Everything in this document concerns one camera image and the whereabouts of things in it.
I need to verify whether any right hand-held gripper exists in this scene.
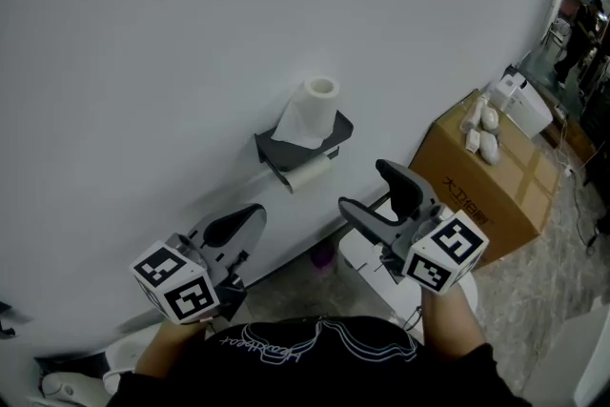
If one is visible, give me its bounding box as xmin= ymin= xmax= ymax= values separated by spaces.
xmin=337 ymin=158 xmax=491 ymax=297

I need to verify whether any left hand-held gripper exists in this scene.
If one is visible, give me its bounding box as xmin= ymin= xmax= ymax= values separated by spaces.
xmin=129 ymin=203 xmax=268 ymax=327

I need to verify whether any thin white toilet paper roll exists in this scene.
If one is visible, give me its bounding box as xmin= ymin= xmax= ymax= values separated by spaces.
xmin=284 ymin=153 xmax=334 ymax=194

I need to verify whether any dark grey toilet paper holder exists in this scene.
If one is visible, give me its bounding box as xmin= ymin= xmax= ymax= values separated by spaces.
xmin=254 ymin=109 xmax=356 ymax=194

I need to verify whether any large white toilet paper roll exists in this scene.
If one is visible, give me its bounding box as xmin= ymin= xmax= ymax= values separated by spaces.
xmin=271 ymin=73 xmax=341 ymax=152

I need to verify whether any person's right forearm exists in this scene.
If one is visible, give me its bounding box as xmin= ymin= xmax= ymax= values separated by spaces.
xmin=418 ymin=278 xmax=478 ymax=352

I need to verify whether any person's left forearm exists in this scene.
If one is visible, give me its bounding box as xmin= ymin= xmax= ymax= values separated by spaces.
xmin=133 ymin=320 xmax=212 ymax=380

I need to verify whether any purple container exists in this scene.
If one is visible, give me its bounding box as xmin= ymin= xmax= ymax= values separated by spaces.
xmin=309 ymin=241 xmax=337 ymax=272

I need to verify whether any brown cardboard box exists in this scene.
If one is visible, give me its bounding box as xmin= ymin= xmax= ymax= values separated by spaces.
xmin=408 ymin=89 xmax=564 ymax=272

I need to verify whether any white oval device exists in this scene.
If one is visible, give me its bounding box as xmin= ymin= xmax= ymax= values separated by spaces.
xmin=478 ymin=130 xmax=502 ymax=166
xmin=478 ymin=106 xmax=500 ymax=132

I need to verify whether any person's black printed shirt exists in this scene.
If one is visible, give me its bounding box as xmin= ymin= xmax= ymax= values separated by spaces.
xmin=105 ymin=314 xmax=526 ymax=407

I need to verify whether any white appliance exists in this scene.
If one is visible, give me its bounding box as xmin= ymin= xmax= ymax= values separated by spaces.
xmin=489 ymin=70 xmax=555 ymax=140

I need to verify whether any white rounded fixture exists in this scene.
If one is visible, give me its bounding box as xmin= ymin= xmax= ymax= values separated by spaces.
xmin=27 ymin=323 xmax=163 ymax=407

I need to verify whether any white handle-shaped device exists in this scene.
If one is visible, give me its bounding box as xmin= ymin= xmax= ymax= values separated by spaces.
xmin=458 ymin=92 xmax=492 ymax=132

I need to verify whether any black cable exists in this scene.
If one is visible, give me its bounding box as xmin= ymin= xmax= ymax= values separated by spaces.
xmin=552 ymin=142 xmax=610 ymax=256

